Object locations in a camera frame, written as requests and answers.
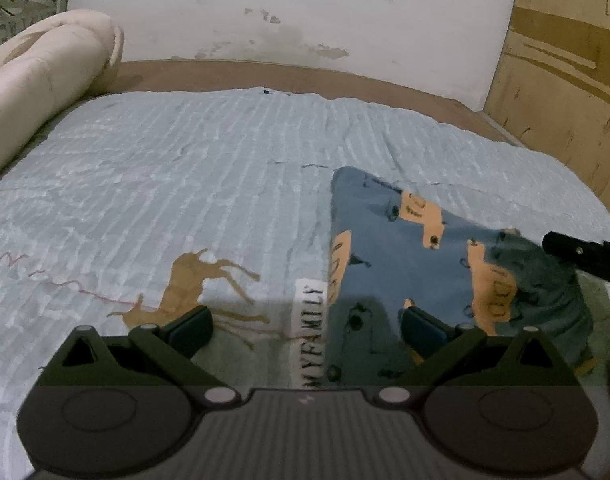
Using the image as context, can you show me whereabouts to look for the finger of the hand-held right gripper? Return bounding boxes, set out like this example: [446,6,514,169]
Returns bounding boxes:
[542,231,610,287]

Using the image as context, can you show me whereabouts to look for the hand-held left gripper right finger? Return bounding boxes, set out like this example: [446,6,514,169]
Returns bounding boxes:
[398,306,583,392]

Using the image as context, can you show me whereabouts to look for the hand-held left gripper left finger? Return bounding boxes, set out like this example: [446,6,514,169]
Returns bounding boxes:
[39,305,235,392]

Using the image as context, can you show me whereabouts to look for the rolled cream duvet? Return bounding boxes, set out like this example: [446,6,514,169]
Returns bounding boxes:
[0,8,126,189]

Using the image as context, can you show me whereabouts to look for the wooden wardrobe panel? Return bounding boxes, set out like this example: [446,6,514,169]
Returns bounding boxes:
[482,0,610,219]

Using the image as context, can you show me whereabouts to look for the metal bed headboard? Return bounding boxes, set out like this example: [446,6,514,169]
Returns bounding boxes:
[0,0,70,59]

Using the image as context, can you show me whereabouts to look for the brown bed frame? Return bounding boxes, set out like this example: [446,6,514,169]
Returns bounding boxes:
[86,58,525,148]

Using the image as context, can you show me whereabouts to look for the light blue quilted blanket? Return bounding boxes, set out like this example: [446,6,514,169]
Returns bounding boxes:
[0,87,610,480]

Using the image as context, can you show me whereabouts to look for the blue pants with orange print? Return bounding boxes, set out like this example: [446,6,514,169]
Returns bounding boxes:
[327,165,600,392]

